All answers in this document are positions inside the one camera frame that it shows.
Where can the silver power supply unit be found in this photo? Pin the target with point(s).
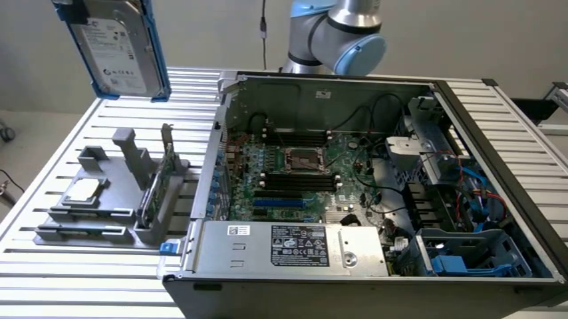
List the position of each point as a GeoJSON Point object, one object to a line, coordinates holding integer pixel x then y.
{"type": "Point", "coordinates": [248, 249]}

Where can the black RAM slot bank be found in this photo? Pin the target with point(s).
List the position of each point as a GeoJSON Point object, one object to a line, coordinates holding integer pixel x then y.
{"type": "Point", "coordinates": [299, 136]}
{"type": "Point", "coordinates": [300, 181]}

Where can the metal drive cage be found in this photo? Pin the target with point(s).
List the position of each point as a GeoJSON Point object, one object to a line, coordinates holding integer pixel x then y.
{"type": "Point", "coordinates": [421, 139]}

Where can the blue expansion slot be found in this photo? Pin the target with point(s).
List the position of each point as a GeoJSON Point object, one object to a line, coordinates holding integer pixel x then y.
{"type": "Point", "coordinates": [279, 202]}

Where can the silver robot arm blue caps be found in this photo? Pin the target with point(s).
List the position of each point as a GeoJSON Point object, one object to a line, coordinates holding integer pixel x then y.
{"type": "Point", "coordinates": [336, 30]}

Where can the green motherboard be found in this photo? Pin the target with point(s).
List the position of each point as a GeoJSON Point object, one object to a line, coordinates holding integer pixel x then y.
{"type": "Point", "coordinates": [283, 196]}

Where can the black open PC case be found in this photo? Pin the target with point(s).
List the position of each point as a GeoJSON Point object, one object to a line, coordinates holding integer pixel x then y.
{"type": "Point", "coordinates": [310, 299]}

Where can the blue case latch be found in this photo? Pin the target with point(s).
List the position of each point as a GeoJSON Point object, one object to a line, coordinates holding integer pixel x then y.
{"type": "Point", "coordinates": [169, 248]}

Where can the RAM stick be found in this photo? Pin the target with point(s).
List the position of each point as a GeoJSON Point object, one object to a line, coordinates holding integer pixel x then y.
{"type": "Point", "coordinates": [88, 210]}
{"type": "Point", "coordinates": [78, 229]}

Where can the silver CPU chip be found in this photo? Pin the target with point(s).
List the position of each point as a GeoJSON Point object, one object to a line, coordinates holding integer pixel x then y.
{"type": "Point", "coordinates": [84, 189]}

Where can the aluminium frame with black bracket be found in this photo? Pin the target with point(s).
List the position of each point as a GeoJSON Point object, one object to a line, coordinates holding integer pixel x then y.
{"type": "Point", "coordinates": [538, 106]}

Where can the grey disk bay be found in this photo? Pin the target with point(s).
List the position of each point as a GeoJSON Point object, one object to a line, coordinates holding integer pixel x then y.
{"type": "Point", "coordinates": [497, 246]}

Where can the black chair wheel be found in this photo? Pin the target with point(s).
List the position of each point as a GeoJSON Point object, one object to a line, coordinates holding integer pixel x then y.
{"type": "Point", "coordinates": [6, 133]}

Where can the CPU socket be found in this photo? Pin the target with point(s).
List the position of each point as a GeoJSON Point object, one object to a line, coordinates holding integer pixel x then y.
{"type": "Point", "coordinates": [303, 159]}

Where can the hard disk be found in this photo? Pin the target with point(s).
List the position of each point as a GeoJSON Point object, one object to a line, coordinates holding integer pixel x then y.
{"type": "Point", "coordinates": [119, 53]}

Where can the green graphics card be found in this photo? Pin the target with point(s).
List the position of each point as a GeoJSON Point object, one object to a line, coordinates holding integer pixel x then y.
{"type": "Point", "coordinates": [160, 186]}

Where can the blue empty disk carrier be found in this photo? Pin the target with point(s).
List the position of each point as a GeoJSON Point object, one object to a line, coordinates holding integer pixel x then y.
{"type": "Point", "coordinates": [451, 266]}

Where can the grey parts rack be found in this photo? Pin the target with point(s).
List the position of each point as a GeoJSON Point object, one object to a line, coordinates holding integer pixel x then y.
{"type": "Point", "coordinates": [105, 212]}

